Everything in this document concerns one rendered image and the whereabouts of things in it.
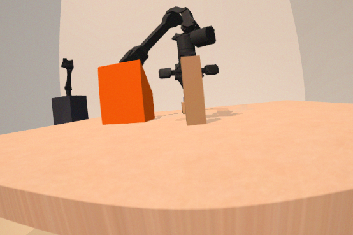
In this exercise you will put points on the brown wooden post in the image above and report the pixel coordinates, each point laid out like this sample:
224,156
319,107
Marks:
193,105

